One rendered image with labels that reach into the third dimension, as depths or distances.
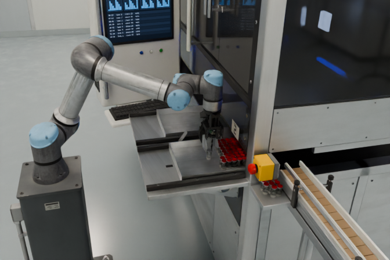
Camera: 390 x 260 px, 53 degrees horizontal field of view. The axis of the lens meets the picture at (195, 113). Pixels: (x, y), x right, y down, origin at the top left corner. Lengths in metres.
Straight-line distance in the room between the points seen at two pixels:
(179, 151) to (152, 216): 1.07
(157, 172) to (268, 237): 0.58
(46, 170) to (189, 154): 0.61
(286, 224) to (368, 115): 0.57
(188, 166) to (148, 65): 0.87
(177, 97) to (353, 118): 0.70
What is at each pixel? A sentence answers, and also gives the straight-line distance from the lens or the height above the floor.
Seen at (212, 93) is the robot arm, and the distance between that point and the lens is 1.50.
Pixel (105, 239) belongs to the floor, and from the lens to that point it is 2.63.
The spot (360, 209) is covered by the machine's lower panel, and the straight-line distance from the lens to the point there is 1.98.
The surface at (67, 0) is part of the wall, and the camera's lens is 6.84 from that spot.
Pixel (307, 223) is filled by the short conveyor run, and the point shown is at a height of 0.89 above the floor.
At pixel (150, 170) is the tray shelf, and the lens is 1.64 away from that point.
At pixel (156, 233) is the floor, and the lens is 2.63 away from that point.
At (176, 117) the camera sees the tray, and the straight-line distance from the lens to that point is 2.03.
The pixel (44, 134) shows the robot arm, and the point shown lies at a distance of 1.71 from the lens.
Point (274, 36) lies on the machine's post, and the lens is 1.33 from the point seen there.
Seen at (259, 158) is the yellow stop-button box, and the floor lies 1.03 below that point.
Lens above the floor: 1.82
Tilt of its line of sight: 27 degrees down
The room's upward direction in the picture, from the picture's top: 1 degrees clockwise
